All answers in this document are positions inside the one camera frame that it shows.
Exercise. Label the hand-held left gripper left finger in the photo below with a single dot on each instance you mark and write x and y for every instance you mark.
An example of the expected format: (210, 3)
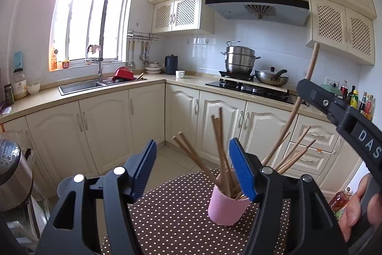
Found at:
(146, 165)

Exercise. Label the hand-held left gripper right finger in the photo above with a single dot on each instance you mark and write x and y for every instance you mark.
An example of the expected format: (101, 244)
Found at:
(243, 165)

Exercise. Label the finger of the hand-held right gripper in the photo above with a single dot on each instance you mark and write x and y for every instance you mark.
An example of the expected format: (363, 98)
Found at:
(316, 95)

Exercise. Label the bunch of wooden chopsticks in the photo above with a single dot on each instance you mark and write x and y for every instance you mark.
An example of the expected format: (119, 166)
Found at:
(221, 147)

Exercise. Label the long wooden chopstick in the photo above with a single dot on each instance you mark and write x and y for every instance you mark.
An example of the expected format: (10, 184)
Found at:
(312, 63)

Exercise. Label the pink cup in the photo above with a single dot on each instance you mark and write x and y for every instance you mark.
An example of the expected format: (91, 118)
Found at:
(223, 210)

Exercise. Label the person's right hand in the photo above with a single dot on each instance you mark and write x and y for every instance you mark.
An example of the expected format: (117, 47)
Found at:
(350, 213)

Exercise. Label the green electric cooker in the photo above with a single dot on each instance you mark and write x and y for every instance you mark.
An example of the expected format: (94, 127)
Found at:
(329, 88)

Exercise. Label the dark bottle with red cap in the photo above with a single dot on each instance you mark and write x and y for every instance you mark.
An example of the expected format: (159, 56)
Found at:
(344, 89)

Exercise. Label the red brown sauce bottle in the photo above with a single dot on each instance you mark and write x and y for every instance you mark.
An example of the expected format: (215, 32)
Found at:
(369, 107)

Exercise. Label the dark soy sauce bottle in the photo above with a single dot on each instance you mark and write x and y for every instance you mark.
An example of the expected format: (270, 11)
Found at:
(362, 105)

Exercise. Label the steel wok with lid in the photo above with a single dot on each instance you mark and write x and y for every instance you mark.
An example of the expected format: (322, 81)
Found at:
(270, 78)

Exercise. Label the cream base cabinets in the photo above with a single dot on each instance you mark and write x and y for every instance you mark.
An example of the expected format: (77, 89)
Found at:
(104, 129)

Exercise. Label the orange cooking oil bottle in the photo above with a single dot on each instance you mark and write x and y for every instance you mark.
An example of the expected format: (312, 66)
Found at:
(340, 201)

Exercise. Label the black glass gas cooktop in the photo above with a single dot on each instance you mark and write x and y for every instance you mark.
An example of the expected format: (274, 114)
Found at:
(238, 87)

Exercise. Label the steel steamer pot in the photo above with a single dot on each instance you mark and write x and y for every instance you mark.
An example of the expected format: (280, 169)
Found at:
(238, 62)

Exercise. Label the red bowl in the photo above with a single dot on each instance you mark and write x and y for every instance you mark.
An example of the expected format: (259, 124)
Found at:
(123, 72)

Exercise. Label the white mug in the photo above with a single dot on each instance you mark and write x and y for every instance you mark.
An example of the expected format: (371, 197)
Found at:
(180, 74)

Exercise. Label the stacked white dishes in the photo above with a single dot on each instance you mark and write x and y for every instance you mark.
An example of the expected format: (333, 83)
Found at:
(154, 68)

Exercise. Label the hanging steel ladle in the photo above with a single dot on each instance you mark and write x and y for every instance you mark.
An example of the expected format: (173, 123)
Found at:
(130, 65)

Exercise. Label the black electric kettle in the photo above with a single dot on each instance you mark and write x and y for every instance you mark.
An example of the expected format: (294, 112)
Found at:
(171, 65)

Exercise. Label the steel kitchen sink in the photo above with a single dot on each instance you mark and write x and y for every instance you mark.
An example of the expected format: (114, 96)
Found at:
(77, 87)

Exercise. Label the steel kitchen faucet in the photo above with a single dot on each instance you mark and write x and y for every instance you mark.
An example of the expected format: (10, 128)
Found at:
(100, 69)

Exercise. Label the hanging steel spatula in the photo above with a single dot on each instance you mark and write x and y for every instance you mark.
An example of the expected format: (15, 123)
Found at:
(144, 52)

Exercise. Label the black range hood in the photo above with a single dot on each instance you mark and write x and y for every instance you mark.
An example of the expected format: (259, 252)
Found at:
(232, 8)

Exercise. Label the small red jar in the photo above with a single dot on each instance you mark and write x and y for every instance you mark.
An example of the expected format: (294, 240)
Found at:
(65, 64)

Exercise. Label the silver rice cooker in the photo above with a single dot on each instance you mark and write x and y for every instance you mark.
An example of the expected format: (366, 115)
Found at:
(15, 180)

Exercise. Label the white bowl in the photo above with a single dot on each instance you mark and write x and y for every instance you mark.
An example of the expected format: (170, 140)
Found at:
(33, 88)

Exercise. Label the large glass jar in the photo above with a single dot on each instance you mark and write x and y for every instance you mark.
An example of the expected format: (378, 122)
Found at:
(19, 87)

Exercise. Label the purple packet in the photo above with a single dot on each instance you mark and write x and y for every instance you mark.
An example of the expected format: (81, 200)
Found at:
(4, 109)

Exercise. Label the small dark jar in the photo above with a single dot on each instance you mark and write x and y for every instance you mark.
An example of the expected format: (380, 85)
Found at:
(9, 95)

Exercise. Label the kitchen window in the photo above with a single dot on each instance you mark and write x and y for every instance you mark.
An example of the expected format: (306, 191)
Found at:
(86, 10)

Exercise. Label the light blue carton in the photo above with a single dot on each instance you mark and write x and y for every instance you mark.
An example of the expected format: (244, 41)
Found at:
(18, 59)

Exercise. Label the large lattice door wall cabinet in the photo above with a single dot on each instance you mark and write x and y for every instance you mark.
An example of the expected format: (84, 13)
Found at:
(331, 22)

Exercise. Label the steel wall utensil rack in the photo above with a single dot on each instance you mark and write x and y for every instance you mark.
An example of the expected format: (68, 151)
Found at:
(143, 36)

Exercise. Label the small lattice door wall cabinet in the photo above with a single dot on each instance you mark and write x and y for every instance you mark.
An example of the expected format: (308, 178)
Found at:
(185, 13)

